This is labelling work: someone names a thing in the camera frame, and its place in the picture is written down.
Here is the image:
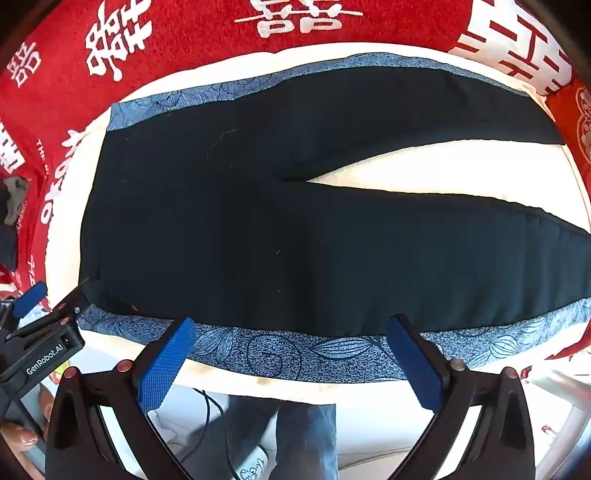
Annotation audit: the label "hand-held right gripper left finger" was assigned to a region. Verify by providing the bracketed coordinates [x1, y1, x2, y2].
[45, 316, 197, 480]

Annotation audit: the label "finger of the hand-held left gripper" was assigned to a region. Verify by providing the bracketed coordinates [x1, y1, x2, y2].
[12, 282, 49, 320]
[44, 276, 94, 325]

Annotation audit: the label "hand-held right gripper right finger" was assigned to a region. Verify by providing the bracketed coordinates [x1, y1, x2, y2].
[385, 314, 536, 480]

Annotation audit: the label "black pants with blue trim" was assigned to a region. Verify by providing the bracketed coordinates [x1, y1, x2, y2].
[78, 52, 591, 384]

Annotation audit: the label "person's left hand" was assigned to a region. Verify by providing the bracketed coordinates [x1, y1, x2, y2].
[0, 388, 54, 467]

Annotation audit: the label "dark navy cloth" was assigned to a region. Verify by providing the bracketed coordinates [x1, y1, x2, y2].
[0, 222, 20, 274]

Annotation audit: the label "grey cloth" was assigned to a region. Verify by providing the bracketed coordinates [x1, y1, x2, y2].
[0, 178, 29, 227]

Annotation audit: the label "white slipper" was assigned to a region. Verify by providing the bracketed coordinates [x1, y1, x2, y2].
[230, 445, 269, 480]

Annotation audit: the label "person's legs in jeans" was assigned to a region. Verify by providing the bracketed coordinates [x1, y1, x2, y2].
[222, 394, 338, 480]

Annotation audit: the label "cream bed sheet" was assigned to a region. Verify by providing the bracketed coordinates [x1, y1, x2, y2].
[46, 44, 591, 416]

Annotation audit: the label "red blanket with white characters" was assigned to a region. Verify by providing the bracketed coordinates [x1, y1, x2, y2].
[0, 0, 575, 319]

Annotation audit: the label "red floral quilt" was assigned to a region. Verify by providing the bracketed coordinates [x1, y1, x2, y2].
[545, 78, 591, 167]

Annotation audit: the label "black cable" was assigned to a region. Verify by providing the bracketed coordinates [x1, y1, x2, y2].
[178, 388, 232, 464]

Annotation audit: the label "white metal frame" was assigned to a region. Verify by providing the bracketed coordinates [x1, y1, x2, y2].
[526, 362, 591, 457]

